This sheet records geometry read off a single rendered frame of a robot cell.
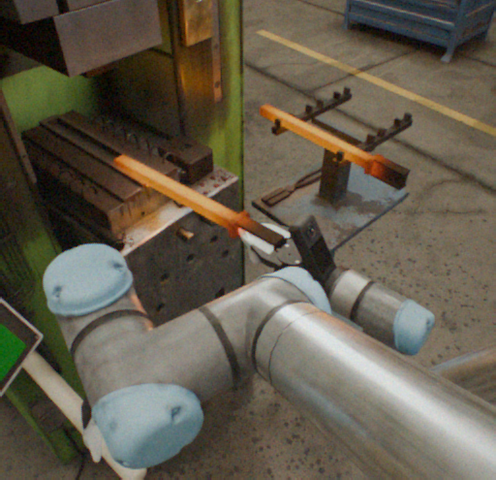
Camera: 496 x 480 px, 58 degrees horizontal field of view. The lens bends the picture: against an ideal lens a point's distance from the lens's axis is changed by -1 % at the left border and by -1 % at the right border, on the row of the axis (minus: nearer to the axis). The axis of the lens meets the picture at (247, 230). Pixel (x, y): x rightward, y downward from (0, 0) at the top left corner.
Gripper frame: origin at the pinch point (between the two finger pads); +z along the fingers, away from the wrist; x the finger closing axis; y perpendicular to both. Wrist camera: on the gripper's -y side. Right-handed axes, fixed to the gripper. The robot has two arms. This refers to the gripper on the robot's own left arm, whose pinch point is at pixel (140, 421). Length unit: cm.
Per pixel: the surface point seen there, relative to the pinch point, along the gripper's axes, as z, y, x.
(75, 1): -44, -45, 8
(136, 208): -1.2, -46.1, 10.8
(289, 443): 94, -19, 41
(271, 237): -9.8, -18.2, 29.7
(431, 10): 58, -281, 316
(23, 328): -5.6, -19.1, -13.1
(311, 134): -5, -52, 58
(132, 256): 4.1, -37.7, 7.0
